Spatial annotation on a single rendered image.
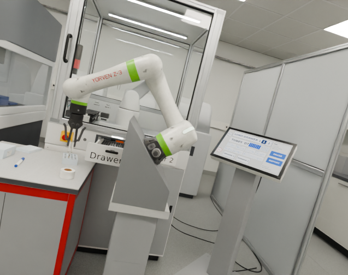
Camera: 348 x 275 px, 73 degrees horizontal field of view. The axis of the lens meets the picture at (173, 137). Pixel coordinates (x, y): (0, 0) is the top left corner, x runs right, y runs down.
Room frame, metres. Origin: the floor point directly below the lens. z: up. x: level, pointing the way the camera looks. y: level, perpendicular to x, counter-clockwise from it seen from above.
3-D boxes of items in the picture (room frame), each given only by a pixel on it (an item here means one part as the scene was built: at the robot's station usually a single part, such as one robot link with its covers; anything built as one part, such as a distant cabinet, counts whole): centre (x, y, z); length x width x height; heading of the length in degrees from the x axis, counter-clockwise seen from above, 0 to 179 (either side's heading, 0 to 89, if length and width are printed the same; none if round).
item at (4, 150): (1.26, 0.90, 0.79); 0.13 x 0.09 x 0.05; 11
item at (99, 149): (1.38, 0.33, 0.87); 0.29 x 0.02 x 0.11; 101
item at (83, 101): (1.39, 0.59, 1.20); 0.13 x 0.11 x 0.14; 4
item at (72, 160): (1.43, 0.59, 0.78); 0.12 x 0.08 x 0.04; 26
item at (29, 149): (1.46, 0.87, 0.77); 0.13 x 0.09 x 0.02; 177
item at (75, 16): (2.15, 0.44, 1.47); 1.02 x 0.95 x 1.04; 101
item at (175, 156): (1.73, 0.08, 0.87); 0.29 x 0.02 x 0.11; 101
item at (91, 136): (2.15, 0.44, 0.87); 1.02 x 0.95 x 0.14; 101
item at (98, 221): (2.15, 0.44, 0.40); 1.03 x 0.95 x 0.80; 101
